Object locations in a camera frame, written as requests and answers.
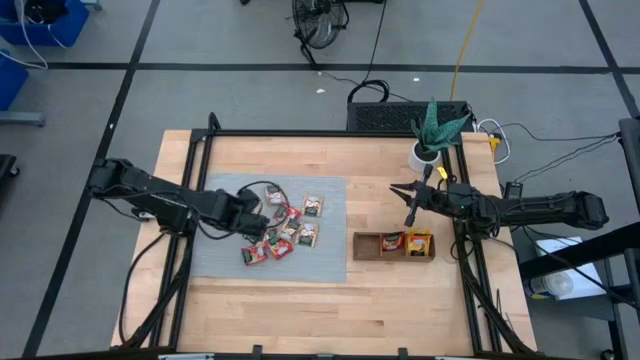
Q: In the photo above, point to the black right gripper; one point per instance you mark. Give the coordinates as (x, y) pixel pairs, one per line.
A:
(435, 197)

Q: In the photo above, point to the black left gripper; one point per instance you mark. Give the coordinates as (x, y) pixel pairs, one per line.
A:
(250, 222)

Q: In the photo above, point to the red strawberry tea packet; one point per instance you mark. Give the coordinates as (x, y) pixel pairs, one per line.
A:
(393, 241)
(254, 254)
(292, 213)
(280, 247)

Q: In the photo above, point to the wooden tea organizer box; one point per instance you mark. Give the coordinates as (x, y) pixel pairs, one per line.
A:
(367, 247)

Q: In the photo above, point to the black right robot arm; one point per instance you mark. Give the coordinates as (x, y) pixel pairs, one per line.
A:
(550, 205)

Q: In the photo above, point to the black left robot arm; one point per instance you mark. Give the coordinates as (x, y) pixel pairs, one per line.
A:
(150, 192)

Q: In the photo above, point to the white plant pot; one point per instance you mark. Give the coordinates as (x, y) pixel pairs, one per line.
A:
(422, 161)

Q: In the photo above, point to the green snake plant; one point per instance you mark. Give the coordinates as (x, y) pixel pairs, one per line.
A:
(435, 132)

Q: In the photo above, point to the black perforated computer case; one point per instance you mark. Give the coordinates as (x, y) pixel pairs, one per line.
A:
(400, 116)

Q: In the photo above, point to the grey woven placemat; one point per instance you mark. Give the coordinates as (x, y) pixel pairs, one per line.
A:
(325, 260)

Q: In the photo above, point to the yellow power plug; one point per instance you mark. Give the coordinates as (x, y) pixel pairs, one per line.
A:
(494, 145)

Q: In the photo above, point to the black power adapter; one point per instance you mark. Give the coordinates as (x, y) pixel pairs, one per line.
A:
(513, 190)

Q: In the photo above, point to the clear plastic bottle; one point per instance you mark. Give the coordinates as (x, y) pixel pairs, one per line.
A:
(550, 285)

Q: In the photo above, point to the black equipment stand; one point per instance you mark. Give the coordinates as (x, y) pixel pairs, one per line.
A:
(575, 252)

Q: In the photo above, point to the white box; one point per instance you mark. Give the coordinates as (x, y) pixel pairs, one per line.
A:
(575, 270)

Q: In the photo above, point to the black floor fan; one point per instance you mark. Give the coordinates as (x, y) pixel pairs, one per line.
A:
(320, 20)

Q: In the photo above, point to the black floor object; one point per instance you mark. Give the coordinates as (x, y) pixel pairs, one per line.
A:
(7, 165)

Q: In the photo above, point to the grey cart base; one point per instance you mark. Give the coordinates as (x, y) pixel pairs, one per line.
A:
(22, 119)

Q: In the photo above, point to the large blue bin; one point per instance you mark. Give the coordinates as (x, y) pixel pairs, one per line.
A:
(60, 27)

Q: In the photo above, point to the small blue bin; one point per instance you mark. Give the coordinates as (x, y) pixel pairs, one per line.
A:
(10, 80)

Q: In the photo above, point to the black aluminium table frame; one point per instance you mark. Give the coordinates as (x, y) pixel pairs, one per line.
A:
(320, 133)

